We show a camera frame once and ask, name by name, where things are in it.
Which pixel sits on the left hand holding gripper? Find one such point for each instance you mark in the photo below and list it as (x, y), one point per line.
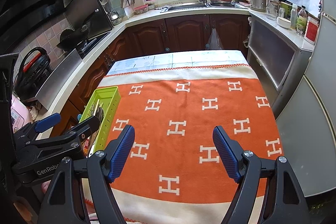
(28, 200)

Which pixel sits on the grey side cabinet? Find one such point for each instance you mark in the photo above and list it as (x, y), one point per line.
(279, 58)

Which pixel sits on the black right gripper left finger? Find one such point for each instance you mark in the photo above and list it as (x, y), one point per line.
(64, 200)

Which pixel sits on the brown wooden kitchen cabinets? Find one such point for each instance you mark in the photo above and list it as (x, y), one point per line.
(183, 33)

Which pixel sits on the lime green plastic tray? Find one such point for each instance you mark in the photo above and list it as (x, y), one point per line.
(109, 100)

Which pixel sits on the steel ladle spoon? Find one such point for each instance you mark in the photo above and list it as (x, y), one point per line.
(99, 114)

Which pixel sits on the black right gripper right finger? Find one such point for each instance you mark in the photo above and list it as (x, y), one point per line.
(283, 202)

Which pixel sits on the white bowl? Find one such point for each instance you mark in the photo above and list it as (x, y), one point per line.
(284, 23)

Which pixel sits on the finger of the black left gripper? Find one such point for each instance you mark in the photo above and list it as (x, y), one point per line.
(79, 133)
(39, 126)

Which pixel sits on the black rice cooker red handle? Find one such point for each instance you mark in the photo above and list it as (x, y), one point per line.
(33, 72)

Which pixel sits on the red white canister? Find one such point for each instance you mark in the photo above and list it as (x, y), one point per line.
(311, 30)

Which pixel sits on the orange blanket with H pattern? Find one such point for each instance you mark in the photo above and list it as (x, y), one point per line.
(174, 173)

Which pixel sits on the pink appliance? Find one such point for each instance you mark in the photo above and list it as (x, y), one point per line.
(20, 114)

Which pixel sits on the white plastic bag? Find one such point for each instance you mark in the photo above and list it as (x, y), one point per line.
(214, 42)

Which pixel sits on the black wok pan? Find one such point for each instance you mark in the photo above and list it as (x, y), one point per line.
(70, 39)

